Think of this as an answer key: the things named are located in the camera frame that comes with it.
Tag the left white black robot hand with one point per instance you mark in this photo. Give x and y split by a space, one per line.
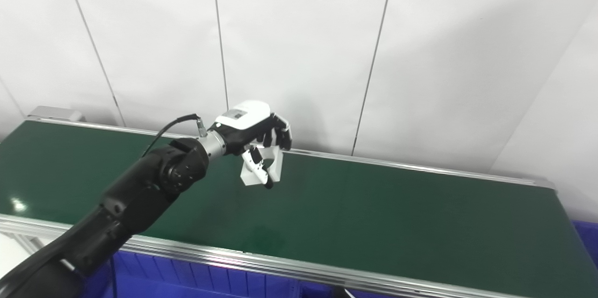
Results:
245 123

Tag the white square part with hole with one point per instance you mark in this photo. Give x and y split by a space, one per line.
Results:
275 167

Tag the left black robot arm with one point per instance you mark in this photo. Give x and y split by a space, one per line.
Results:
140 195

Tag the blue plastic bin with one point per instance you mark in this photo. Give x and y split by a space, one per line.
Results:
588 242
187 274

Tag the green conveyor belt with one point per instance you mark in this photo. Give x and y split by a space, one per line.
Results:
373 223

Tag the grey conveyor motor housing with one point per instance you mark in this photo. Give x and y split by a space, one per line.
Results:
56 113

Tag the aluminium conveyor leg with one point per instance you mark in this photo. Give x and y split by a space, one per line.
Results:
28 242

